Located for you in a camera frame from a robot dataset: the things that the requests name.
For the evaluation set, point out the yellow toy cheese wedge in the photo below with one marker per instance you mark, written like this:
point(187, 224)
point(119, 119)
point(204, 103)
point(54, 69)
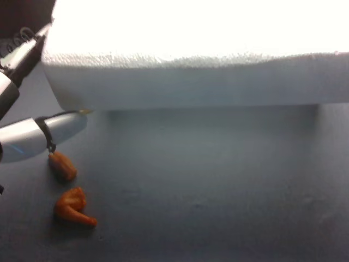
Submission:
point(86, 111)

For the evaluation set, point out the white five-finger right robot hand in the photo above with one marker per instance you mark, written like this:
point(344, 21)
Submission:
point(27, 136)

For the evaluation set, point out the orange toy chicken drumstick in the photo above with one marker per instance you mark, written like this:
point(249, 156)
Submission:
point(69, 204)

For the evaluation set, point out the white foam block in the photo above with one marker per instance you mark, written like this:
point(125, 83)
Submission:
point(191, 84)

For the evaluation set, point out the orange-brown ribbed toy food piece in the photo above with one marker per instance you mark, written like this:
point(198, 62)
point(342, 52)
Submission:
point(64, 166)

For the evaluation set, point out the grey table cloth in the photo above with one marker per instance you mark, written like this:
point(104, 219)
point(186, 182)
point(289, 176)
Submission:
point(204, 191)

